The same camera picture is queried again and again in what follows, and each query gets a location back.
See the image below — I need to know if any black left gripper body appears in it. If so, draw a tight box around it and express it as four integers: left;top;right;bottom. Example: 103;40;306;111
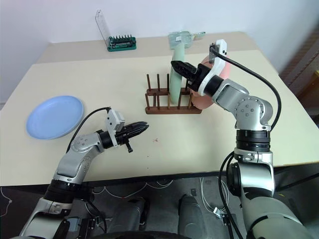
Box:
115;127;134;154

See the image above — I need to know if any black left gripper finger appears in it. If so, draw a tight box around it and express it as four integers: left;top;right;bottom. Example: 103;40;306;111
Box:
126;128;149;138
124;121;150;132

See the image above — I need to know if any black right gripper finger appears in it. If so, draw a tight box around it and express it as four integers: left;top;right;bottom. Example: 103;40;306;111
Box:
174;67;195;81
170;60;197;74

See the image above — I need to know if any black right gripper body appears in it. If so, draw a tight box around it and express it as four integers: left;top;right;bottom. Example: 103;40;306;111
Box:
187;64;211;93

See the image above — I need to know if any green plate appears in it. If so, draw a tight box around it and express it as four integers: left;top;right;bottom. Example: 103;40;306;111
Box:
169;42;187;104

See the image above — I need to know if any wooden dish rack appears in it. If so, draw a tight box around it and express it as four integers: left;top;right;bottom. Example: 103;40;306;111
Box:
145;73;203;116

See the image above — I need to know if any pink plate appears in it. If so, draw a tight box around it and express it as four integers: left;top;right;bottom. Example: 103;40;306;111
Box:
190;55;233;111

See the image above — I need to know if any clear plastic bag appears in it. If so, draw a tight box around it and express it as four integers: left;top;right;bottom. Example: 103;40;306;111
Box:
167;30;194;51

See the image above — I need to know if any green screwdriver bit set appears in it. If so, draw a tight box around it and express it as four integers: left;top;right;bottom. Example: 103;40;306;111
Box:
107;35;138;53

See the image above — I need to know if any blue plate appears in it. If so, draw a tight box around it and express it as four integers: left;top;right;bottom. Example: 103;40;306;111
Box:
25;95;85;140

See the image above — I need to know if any dark rounded robot foot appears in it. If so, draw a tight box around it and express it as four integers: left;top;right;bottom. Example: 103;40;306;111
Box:
119;197;151;232
178;193;204;234

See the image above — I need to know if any clear plastic case lid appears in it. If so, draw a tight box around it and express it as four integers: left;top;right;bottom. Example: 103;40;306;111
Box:
95;9;111;48

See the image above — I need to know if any dark rounded robot torso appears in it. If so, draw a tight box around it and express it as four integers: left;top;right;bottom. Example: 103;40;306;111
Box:
93;230;181;239

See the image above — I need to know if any dark brown furniture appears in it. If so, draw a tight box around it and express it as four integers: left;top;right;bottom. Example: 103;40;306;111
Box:
278;26;319;119

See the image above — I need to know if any small metal connector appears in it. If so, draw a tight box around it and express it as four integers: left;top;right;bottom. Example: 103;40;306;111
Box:
213;207;226;220

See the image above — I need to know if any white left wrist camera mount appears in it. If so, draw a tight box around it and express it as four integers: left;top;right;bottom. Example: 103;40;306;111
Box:
104;109;126;147

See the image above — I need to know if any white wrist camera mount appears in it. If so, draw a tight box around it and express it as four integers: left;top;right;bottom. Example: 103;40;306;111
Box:
104;109;126;147
198;39;229;97

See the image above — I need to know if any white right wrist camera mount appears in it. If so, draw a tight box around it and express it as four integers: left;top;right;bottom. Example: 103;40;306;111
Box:
198;39;229;97

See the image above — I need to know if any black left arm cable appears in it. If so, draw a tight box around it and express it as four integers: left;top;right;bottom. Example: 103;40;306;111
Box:
66;107;112;154

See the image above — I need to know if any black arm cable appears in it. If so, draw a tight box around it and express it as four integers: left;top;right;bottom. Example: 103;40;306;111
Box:
210;43;283;129
66;107;112;154

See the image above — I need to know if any white floor cable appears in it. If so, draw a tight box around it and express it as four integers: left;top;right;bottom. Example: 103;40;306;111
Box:
198;177;220;213
0;186;13;219
91;178;176;200

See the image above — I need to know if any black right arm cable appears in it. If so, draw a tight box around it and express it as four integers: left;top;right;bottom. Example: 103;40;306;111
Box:
210;43;283;129

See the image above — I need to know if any black robot body cable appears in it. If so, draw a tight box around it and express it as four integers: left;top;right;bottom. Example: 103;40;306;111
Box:
82;193;108;235
218;151;244;239

